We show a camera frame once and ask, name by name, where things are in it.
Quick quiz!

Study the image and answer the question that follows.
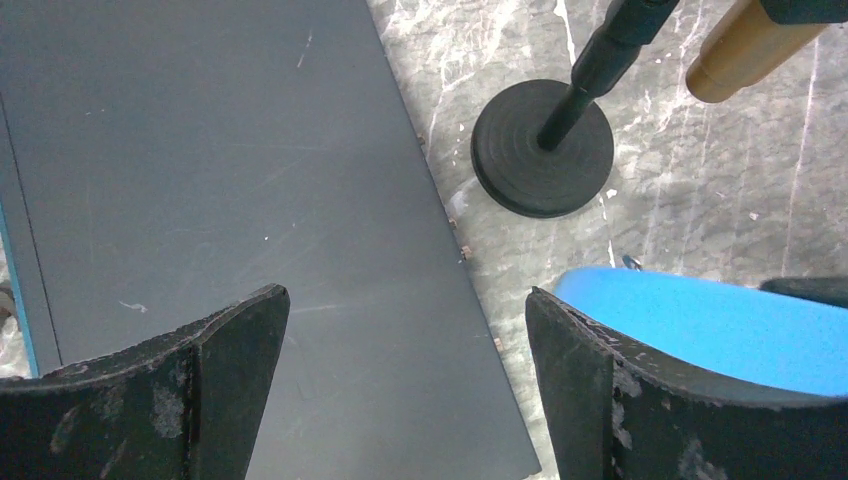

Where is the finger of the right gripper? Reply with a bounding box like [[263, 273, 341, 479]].
[[759, 276, 847, 308]]

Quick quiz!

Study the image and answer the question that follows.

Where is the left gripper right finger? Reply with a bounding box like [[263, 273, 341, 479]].
[[525, 288, 847, 479]]

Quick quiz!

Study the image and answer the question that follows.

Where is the gold microphone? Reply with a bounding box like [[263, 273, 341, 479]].
[[685, 0, 827, 103]]

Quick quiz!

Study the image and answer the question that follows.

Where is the blue metronome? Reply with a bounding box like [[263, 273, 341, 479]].
[[554, 267, 847, 397]]

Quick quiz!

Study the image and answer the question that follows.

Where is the black microphone desk stand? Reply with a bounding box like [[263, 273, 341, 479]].
[[470, 0, 848, 220]]

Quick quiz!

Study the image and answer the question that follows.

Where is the dark grey rack box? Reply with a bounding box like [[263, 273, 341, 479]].
[[1, 1, 540, 479]]

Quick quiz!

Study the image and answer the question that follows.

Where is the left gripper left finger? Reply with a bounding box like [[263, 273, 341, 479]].
[[1, 284, 290, 479]]

